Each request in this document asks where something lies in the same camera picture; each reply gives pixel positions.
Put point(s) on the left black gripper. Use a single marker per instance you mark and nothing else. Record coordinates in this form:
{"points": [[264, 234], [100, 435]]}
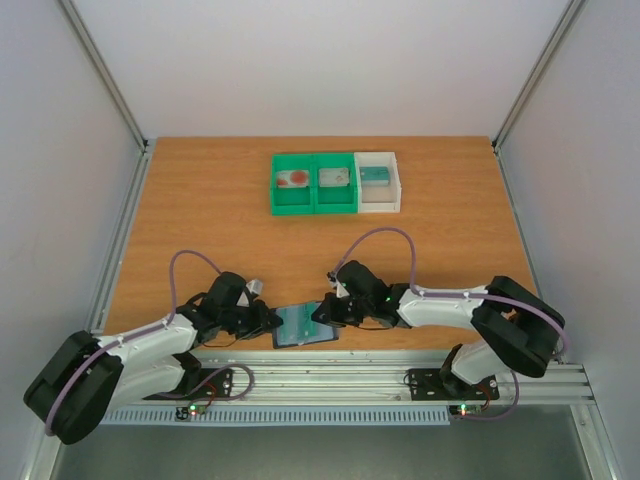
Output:
{"points": [[261, 318]]}

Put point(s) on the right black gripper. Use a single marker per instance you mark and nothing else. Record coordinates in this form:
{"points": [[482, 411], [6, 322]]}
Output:
{"points": [[340, 308]]}

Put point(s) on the blue leather card holder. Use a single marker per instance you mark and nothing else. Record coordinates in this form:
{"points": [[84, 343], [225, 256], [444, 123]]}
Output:
{"points": [[328, 334]]}

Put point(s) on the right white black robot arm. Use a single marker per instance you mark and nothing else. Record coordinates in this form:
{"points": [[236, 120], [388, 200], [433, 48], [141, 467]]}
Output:
{"points": [[518, 332]]}

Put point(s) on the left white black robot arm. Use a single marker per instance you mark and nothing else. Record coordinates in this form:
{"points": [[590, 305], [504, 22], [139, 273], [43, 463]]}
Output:
{"points": [[90, 376]]}

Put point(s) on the grey white card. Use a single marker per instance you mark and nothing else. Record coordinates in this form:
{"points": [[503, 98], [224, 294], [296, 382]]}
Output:
{"points": [[333, 177]]}

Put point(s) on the card with red circles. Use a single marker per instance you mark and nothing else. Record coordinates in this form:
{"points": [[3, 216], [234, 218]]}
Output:
{"points": [[292, 179]]}

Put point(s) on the middle green bin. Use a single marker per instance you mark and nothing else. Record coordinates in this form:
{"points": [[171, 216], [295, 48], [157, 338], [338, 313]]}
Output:
{"points": [[342, 200]]}

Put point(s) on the green bin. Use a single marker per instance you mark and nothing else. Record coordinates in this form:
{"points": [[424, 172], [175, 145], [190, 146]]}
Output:
{"points": [[342, 200], [288, 202]]}

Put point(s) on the left green bin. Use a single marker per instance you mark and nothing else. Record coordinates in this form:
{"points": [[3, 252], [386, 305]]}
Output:
{"points": [[288, 202]]}

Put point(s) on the white bin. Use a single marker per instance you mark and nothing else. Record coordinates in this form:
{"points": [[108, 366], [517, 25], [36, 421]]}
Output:
{"points": [[379, 199]]}

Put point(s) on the left controller board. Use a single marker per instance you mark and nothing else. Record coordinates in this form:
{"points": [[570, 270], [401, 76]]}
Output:
{"points": [[192, 412]]}

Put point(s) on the controller board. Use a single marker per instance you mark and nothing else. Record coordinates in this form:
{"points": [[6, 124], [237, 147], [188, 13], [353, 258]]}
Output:
{"points": [[192, 412], [466, 410]]}

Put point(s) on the right controller board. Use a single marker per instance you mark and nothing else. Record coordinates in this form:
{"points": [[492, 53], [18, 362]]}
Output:
{"points": [[466, 410]]}

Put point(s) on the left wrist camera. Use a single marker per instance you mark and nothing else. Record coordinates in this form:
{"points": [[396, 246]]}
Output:
{"points": [[252, 290]]}

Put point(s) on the aluminium front rail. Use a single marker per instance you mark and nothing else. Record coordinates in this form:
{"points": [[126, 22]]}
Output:
{"points": [[352, 377]]}

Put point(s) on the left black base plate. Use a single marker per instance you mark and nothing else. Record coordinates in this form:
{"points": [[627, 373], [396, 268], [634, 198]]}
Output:
{"points": [[220, 382]]}

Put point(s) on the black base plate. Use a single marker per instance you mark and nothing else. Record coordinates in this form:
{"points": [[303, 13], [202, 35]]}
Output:
{"points": [[430, 384], [220, 382]]}

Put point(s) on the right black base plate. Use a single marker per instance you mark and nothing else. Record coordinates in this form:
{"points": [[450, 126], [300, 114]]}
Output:
{"points": [[430, 384]]}

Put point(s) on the grey slotted cable duct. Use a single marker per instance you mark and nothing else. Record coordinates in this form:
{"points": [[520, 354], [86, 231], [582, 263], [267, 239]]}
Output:
{"points": [[271, 416]]}

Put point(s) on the right aluminium frame post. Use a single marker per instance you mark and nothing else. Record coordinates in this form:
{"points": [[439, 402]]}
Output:
{"points": [[559, 34]]}

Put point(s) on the aluminium frame post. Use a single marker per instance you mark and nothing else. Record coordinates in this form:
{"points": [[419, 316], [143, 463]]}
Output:
{"points": [[90, 47], [559, 34]]}

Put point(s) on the left aluminium frame post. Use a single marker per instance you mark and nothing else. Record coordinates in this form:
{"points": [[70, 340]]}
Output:
{"points": [[90, 47]]}

